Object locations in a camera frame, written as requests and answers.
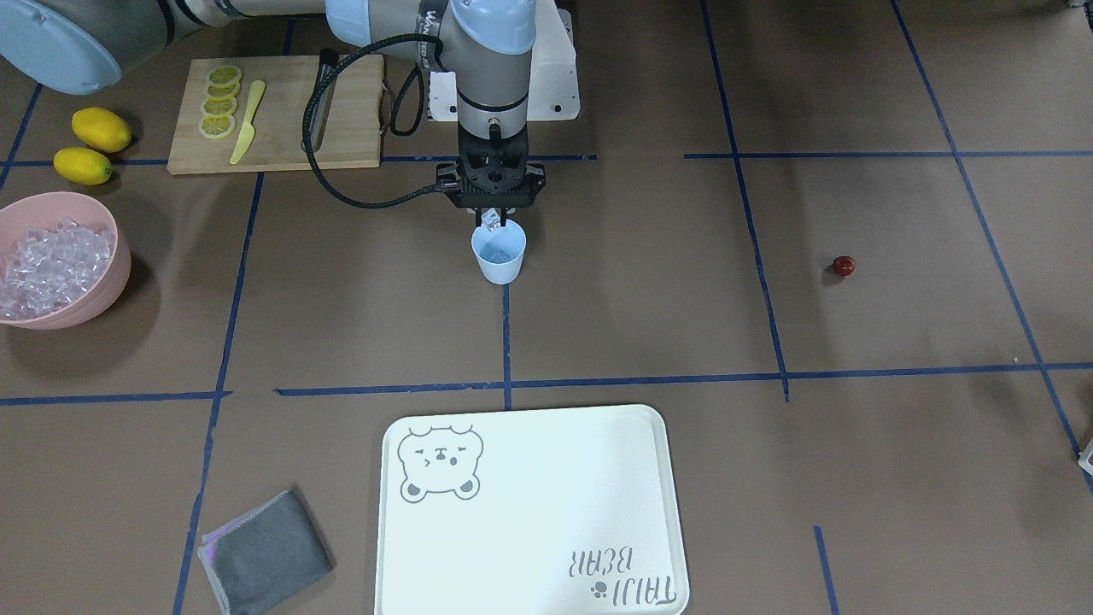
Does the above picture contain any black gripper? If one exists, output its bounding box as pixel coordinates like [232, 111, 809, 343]
[436, 127, 547, 227]

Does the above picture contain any clear ice cube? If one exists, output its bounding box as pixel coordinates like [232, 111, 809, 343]
[479, 208, 505, 232]

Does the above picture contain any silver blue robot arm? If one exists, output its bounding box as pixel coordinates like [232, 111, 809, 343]
[1, 1, 547, 225]

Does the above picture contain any light blue plastic cup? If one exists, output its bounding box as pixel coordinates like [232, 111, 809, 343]
[470, 220, 528, 285]

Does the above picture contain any pink bowl of ice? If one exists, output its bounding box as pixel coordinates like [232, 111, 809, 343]
[1, 191, 132, 330]

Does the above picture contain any black steel muddler rod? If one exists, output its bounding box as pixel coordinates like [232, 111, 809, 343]
[307, 48, 340, 152]

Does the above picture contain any yellow plastic knife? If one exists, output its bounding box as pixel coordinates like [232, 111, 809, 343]
[230, 80, 268, 165]

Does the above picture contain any wooden cutting board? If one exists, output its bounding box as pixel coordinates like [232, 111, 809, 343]
[167, 55, 385, 175]

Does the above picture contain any lemon slice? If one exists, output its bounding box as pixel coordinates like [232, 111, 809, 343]
[196, 115, 236, 140]
[204, 81, 240, 100]
[200, 97, 238, 117]
[205, 66, 243, 87]

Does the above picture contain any white bear serving tray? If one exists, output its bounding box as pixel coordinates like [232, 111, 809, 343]
[374, 404, 691, 614]

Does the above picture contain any red strawberry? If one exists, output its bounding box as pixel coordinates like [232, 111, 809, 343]
[831, 255, 857, 277]

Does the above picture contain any yellow lemon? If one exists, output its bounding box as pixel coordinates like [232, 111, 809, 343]
[52, 147, 113, 186]
[71, 108, 132, 153]

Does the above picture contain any folded grey cloth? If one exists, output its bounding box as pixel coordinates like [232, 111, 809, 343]
[196, 488, 333, 614]

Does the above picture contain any white wire cup rack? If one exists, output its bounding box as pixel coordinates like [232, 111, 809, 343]
[1077, 440, 1093, 477]

